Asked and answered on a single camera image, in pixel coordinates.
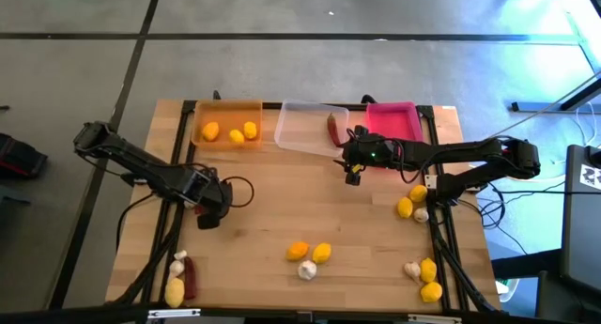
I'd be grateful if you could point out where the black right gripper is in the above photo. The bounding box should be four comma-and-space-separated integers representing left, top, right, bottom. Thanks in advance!
333, 126, 401, 171

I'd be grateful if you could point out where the black aluminium frame crossbar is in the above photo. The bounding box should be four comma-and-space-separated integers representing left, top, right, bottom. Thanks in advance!
181, 100, 436, 112

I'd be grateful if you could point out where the white fiducial marker tag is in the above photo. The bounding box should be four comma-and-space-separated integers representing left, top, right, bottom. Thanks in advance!
579, 162, 601, 191

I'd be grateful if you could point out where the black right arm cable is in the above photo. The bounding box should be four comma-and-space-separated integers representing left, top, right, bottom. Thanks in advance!
395, 138, 426, 184

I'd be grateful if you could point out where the dark red chili pepper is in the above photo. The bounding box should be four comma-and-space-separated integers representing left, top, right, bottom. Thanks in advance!
183, 256, 198, 301

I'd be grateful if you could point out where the black and red bag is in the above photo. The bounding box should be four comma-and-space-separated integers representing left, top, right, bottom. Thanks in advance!
0, 132, 49, 178

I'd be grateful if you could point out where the white and green cup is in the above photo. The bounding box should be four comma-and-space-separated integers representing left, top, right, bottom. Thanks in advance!
495, 277, 521, 302

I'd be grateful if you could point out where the black cabinet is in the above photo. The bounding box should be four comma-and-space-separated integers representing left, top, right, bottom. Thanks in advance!
560, 144, 601, 295

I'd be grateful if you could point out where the coiled black floor cable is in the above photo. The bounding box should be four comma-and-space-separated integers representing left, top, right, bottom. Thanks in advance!
462, 180, 530, 255

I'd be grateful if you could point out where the white floor cable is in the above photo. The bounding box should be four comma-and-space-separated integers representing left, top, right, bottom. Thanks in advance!
497, 100, 601, 184

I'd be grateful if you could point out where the pink plastic bin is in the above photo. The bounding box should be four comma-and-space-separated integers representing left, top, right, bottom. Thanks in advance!
364, 101, 429, 172

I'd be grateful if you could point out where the large white garlic bulb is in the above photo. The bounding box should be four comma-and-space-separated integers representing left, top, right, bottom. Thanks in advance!
297, 259, 318, 282

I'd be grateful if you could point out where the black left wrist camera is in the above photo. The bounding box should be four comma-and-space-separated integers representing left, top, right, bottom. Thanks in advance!
196, 209, 223, 230

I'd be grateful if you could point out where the pale yellow lemon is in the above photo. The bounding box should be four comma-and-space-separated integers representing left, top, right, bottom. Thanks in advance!
163, 277, 186, 309

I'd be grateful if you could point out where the black rig beam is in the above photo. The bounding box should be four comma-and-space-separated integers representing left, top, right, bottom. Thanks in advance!
0, 303, 601, 324

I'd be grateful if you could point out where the orange plastic bin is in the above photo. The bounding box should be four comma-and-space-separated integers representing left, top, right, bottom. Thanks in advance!
190, 100, 264, 151

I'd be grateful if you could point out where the black furniture beam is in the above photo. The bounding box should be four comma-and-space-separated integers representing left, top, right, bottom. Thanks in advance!
490, 248, 564, 281

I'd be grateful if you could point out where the silver metal bracket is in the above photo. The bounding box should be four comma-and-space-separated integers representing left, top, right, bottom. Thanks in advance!
407, 314, 464, 324
147, 308, 202, 319

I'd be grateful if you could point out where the clear plastic bin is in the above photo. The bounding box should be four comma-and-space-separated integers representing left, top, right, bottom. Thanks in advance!
273, 100, 351, 159

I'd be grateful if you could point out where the metal stand leg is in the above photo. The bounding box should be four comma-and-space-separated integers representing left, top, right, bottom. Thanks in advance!
510, 72, 601, 114

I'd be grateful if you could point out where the black aluminium side frame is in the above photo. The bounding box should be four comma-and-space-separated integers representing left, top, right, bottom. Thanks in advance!
112, 100, 198, 307
416, 103, 501, 314

